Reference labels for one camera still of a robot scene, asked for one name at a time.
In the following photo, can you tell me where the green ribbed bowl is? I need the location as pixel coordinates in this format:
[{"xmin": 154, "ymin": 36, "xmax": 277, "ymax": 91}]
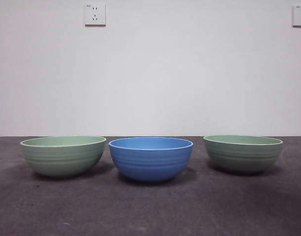
[
  {"xmin": 203, "ymin": 134, "xmax": 284, "ymax": 176},
  {"xmin": 19, "ymin": 136, "xmax": 107, "ymax": 178}
]

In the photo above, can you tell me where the blue ribbed bowl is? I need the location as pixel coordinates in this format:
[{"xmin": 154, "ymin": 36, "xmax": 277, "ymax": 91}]
[{"xmin": 108, "ymin": 137, "xmax": 194, "ymax": 183}]

